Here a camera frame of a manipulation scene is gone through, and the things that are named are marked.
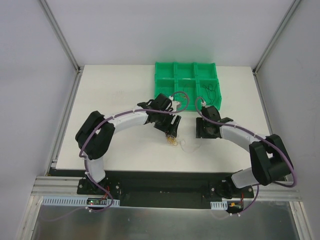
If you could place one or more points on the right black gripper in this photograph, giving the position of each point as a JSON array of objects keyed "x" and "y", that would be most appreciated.
[{"x": 203, "y": 128}]

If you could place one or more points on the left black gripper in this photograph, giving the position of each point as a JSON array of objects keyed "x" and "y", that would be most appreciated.
[{"x": 167, "y": 123}]

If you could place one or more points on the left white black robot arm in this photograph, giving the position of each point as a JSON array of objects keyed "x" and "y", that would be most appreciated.
[{"x": 95, "y": 135}]

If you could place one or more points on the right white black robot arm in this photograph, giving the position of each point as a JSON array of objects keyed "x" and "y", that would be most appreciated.
[{"x": 269, "y": 159}]

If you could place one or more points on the green six-compartment bin tray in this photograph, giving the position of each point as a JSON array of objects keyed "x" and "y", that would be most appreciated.
[{"x": 195, "y": 79}]

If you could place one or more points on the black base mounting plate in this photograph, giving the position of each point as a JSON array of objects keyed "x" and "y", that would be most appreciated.
[{"x": 151, "y": 189}]

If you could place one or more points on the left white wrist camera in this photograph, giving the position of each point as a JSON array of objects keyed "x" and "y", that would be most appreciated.
[{"x": 174, "y": 105}]

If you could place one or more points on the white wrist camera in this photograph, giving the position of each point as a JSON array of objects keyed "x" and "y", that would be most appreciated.
[
  {"x": 174, "y": 105},
  {"x": 203, "y": 103}
]

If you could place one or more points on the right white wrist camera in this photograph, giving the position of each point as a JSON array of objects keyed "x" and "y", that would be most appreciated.
[{"x": 203, "y": 103}]

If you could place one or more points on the right white cable duct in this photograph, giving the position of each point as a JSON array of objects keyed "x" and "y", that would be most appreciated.
[{"x": 219, "y": 205}]

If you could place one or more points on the white cable duct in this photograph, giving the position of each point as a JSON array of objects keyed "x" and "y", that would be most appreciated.
[
  {"x": 65, "y": 201},
  {"x": 219, "y": 205}
]

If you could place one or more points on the left white cable duct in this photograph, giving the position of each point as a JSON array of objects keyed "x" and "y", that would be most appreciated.
[{"x": 65, "y": 201}]

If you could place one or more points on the right aluminium frame post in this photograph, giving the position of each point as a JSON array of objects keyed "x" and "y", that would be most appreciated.
[{"x": 277, "y": 34}]

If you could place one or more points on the aluminium frame post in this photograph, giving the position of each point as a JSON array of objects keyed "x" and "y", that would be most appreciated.
[
  {"x": 277, "y": 34},
  {"x": 59, "y": 34}
]

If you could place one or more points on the left aluminium frame post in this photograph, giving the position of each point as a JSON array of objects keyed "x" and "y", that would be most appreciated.
[{"x": 59, "y": 34}]

